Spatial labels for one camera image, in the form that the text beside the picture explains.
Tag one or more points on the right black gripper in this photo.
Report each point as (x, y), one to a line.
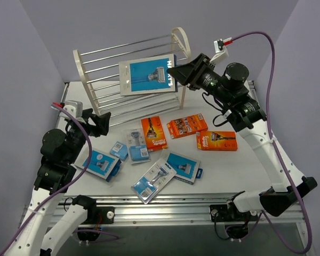
(198, 73)

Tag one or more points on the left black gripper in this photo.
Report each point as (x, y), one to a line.
(90, 122)

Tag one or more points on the blue harry's box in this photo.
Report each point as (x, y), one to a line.
(147, 75)
(101, 165)
(188, 169)

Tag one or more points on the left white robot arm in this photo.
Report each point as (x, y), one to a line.
(56, 174)

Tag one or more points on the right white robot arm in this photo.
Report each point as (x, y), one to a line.
(288, 184)

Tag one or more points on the cream metal-rod shelf rack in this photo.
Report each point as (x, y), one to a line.
(99, 74)

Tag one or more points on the small blue cartridge pack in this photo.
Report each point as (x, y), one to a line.
(120, 151)

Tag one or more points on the orange Gillette styler box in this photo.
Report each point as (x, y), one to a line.
(185, 126)

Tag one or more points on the Gillette razor blister pack upright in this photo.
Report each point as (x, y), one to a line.
(136, 146)

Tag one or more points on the orange Gillette Fusion5 box centre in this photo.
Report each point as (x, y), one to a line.
(154, 133)

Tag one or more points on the orange gillette fusion5 box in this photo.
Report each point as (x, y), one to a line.
(154, 133)
(216, 141)

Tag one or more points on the orange Gillette Fusion5 box right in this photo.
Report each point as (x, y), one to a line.
(216, 141)

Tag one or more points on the Gillette razor blister pack front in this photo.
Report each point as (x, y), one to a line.
(153, 180)

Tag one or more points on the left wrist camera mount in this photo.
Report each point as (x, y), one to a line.
(74, 108)

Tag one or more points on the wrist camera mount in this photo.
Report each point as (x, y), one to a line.
(221, 51)
(74, 108)

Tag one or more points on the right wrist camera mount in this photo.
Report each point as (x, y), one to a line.
(221, 51)

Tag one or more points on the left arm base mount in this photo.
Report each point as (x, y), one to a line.
(99, 217)

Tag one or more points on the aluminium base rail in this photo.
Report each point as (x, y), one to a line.
(163, 211)

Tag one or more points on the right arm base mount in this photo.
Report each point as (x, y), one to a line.
(237, 227)

